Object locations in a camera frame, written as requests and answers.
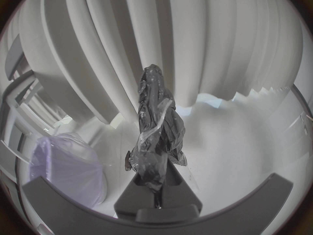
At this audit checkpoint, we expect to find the white curtain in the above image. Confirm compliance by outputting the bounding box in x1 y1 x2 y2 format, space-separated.
5 0 295 125

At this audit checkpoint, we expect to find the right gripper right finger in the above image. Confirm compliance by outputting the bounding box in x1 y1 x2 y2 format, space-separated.
161 161 203 209

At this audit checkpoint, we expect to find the black plastic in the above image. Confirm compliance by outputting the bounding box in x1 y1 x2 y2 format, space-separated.
124 64 187 209

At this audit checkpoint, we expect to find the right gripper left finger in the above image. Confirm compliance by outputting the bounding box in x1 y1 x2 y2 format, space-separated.
114 174 157 214

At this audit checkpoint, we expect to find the purple plastic bag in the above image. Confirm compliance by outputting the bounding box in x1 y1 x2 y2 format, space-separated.
29 132 108 209

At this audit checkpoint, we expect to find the grey padded white chair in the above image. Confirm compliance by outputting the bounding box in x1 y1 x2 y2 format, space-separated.
0 33 53 178

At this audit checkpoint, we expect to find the white trash bin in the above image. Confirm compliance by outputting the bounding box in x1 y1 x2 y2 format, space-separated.
29 134 108 209

